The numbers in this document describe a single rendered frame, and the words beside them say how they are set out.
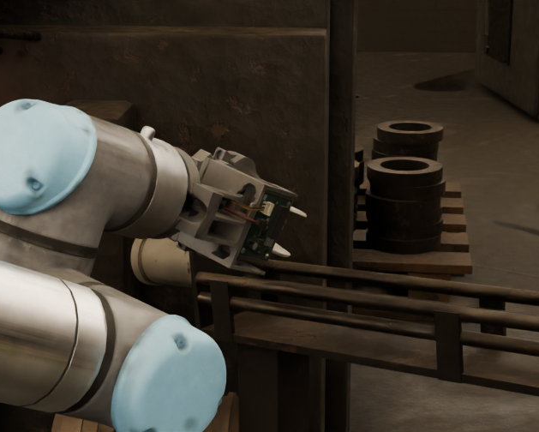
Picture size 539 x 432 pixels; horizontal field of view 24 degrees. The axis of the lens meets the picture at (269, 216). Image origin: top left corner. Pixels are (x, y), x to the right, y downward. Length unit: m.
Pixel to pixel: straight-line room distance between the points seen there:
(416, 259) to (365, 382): 0.45
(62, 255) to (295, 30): 0.62
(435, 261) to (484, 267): 0.46
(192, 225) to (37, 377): 0.26
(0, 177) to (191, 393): 0.20
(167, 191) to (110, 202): 0.06
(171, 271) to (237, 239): 0.28
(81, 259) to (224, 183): 0.18
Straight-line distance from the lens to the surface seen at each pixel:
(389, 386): 2.64
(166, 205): 0.89
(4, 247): 0.83
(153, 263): 1.23
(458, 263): 2.98
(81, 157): 0.81
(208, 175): 0.98
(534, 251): 3.60
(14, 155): 0.81
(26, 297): 0.67
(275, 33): 1.36
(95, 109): 1.33
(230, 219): 0.94
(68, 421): 1.26
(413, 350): 1.09
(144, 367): 0.70
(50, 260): 0.82
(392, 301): 1.05
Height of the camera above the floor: 1.04
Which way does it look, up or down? 16 degrees down
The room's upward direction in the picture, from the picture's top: straight up
